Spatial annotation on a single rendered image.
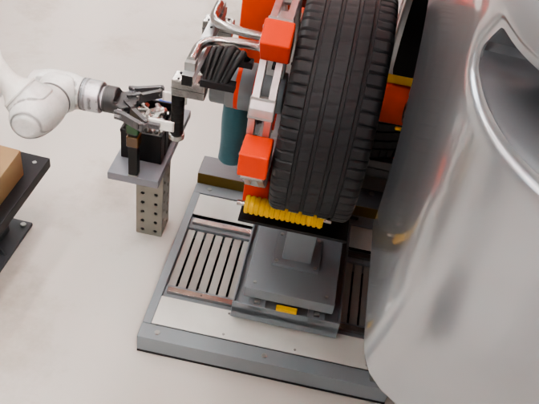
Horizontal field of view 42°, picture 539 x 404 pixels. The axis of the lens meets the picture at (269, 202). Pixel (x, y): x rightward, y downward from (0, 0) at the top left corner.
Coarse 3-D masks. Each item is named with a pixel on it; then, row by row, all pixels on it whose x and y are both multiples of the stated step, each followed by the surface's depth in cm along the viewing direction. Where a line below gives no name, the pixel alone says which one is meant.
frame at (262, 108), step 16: (288, 0) 189; (272, 16) 176; (288, 16) 177; (288, 64) 220; (256, 80) 173; (288, 80) 224; (256, 96) 173; (272, 96) 173; (256, 112) 173; (272, 112) 172; (272, 160) 218; (240, 176) 189
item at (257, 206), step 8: (240, 200) 213; (248, 200) 211; (256, 200) 211; (264, 200) 211; (248, 208) 211; (256, 208) 211; (264, 208) 211; (272, 208) 210; (272, 216) 211; (280, 216) 211; (288, 216) 210; (296, 216) 211; (304, 216) 210; (304, 224) 212; (312, 224) 211; (320, 224) 210
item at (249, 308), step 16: (256, 224) 260; (256, 240) 254; (240, 288) 236; (240, 304) 229; (256, 304) 229; (272, 304) 233; (336, 304) 236; (256, 320) 233; (272, 320) 231; (288, 320) 230; (304, 320) 229; (320, 320) 227; (336, 320) 231
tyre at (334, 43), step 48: (336, 0) 175; (384, 0) 178; (336, 48) 168; (384, 48) 168; (288, 96) 168; (336, 96) 167; (288, 144) 171; (336, 144) 170; (288, 192) 183; (336, 192) 179
